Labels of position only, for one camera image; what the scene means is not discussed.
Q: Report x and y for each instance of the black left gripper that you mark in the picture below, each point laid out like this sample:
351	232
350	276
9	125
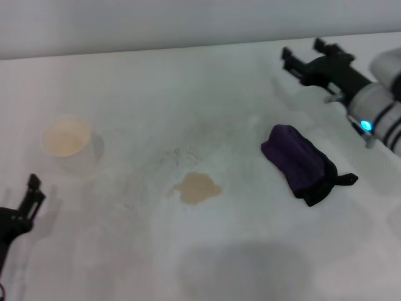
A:
11	225

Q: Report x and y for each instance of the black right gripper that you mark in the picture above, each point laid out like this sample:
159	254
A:
338	70

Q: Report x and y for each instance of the white paper cup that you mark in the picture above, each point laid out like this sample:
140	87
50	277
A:
67	138

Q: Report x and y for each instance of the purple rag with black trim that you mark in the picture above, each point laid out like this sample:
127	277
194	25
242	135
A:
294	156

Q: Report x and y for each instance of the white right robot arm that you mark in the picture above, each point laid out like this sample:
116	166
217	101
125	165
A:
372	103

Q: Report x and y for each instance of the brown water stain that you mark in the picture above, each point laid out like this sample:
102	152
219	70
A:
195	188

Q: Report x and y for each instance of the white black wrist camera housing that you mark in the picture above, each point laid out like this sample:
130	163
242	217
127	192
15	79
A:
387	66

